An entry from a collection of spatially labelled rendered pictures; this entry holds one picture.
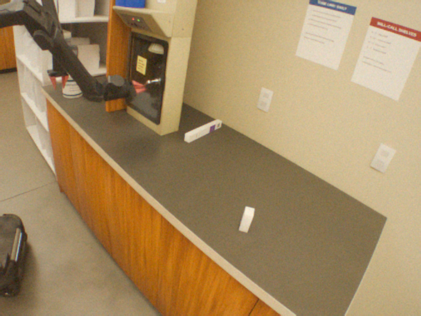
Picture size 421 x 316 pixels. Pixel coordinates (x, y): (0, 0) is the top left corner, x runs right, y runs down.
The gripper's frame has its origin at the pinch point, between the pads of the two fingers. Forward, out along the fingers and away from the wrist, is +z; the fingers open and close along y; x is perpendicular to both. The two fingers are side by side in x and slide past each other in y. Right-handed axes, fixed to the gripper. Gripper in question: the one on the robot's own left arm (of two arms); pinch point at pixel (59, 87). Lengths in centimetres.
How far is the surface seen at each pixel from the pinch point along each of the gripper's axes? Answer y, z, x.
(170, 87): 36, -9, -46
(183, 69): 42, -17, -46
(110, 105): 25.8, 11.9, -9.2
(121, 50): 31.4, -18.4, -9.0
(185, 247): 7, 29, -96
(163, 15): 28, -40, -46
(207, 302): 7, 49, -111
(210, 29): 76, -33, -27
